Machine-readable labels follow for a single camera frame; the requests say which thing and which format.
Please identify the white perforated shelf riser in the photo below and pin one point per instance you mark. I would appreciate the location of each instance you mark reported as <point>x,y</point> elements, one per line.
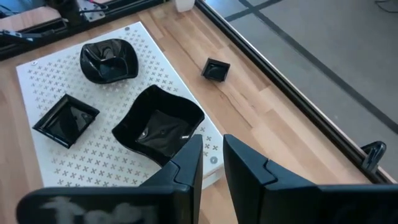
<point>109,93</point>

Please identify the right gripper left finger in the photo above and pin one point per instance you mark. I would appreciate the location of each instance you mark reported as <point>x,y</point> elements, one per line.
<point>183,193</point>

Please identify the wavy square black plate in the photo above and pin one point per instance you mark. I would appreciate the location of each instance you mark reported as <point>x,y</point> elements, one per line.
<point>155,124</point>

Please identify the black aluminium frame rail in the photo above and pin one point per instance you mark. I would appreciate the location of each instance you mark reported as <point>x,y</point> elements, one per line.
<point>130,12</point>
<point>311,110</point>

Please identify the green plant in white pot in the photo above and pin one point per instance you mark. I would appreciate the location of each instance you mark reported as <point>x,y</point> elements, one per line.
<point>185,4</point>

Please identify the rounded black bowl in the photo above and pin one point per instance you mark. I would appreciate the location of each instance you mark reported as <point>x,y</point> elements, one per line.
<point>109,62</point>

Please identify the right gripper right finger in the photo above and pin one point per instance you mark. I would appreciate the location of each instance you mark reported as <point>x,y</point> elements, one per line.
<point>264,202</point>

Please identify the small square black dish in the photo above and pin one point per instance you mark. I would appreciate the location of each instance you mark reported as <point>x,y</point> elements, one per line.
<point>215,71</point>

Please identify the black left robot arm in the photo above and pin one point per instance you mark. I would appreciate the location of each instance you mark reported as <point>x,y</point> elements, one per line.
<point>70,14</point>

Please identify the black clamp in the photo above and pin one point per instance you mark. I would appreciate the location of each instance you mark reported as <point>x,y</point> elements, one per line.
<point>373,155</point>

